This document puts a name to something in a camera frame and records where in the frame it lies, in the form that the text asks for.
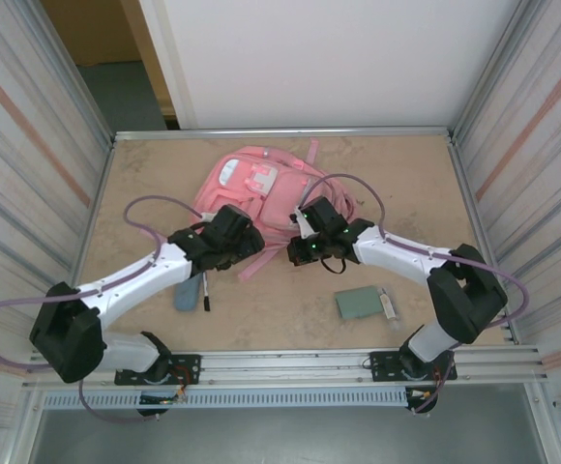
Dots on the pink student backpack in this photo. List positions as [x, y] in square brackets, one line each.
[280, 203]

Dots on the black marker pen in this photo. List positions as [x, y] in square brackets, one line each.
[206, 295]

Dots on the blue pencil case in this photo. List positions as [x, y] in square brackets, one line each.
[186, 297]

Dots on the green wallet notebook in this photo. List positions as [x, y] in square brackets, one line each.
[356, 303]

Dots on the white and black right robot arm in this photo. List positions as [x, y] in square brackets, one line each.
[396, 251]

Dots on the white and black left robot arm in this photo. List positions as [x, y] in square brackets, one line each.
[135, 280]

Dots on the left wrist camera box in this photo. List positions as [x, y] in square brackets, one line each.
[206, 216]

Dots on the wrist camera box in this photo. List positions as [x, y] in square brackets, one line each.
[304, 227]
[206, 216]

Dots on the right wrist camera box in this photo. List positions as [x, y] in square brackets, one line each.
[304, 227]

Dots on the aluminium table edge rail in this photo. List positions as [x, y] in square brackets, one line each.
[382, 130]

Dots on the aluminium mounting rail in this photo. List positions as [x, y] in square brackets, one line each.
[285, 360]

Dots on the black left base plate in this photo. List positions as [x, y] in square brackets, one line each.
[188, 369]

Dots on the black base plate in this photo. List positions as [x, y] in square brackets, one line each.
[188, 369]
[382, 367]

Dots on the aluminium side rail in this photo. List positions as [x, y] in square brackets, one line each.
[470, 193]

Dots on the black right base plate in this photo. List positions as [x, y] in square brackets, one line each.
[382, 367]

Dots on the white door frame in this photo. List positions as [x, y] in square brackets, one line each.
[164, 63]

